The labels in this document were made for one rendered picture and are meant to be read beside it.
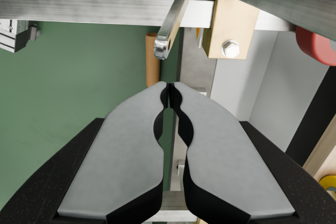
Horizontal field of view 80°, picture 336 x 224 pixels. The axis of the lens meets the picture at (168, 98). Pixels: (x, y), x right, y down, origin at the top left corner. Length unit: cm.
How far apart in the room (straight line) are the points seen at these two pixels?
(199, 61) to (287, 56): 20
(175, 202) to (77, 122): 130
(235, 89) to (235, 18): 37
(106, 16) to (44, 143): 160
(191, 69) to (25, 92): 126
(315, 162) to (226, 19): 29
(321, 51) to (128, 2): 21
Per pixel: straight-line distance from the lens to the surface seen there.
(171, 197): 33
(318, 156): 43
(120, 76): 127
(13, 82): 155
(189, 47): 43
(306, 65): 48
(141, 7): 25
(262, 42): 57
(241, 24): 26
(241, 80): 59
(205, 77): 47
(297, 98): 49
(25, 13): 30
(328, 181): 44
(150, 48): 109
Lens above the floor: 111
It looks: 57 degrees down
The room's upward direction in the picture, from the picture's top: 178 degrees clockwise
